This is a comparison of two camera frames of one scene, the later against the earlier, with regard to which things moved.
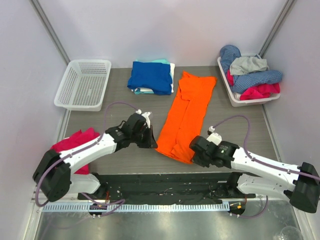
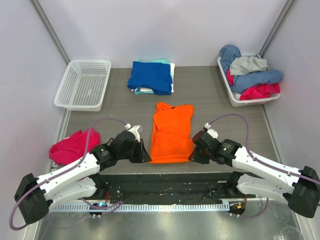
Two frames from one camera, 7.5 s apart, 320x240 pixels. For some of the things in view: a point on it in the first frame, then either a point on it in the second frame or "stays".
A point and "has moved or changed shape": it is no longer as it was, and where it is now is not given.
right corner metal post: x=279 y=21 stays
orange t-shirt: x=185 y=116 has moved or changed shape
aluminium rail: x=167 y=188 stays
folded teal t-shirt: x=137 y=91 stays
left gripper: x=149 y=139 to x=137 y=152
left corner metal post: x=38 y=8 stays
